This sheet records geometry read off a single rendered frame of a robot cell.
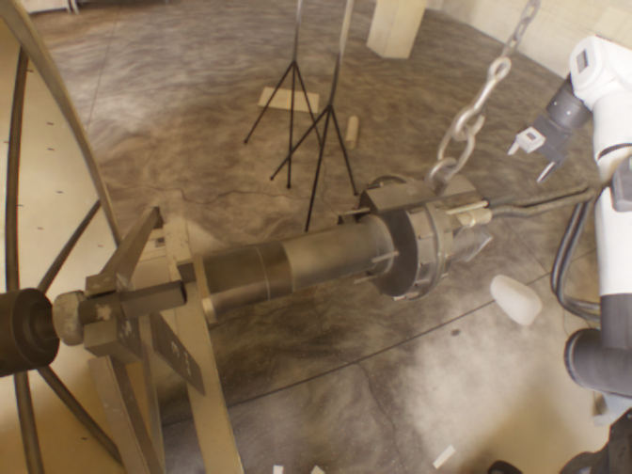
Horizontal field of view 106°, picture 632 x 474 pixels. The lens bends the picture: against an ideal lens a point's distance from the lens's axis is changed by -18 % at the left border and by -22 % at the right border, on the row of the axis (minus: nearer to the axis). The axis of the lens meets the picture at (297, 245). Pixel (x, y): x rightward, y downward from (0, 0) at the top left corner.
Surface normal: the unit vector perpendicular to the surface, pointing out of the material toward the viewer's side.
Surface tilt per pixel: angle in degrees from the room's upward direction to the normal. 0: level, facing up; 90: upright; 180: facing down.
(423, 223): 27
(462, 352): 0
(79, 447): 9
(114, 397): 36
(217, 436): 0
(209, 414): 0
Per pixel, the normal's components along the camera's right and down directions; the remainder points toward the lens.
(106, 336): 0.11, -0.59
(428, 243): 0.14, 0.12
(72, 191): 0.36, 0.52
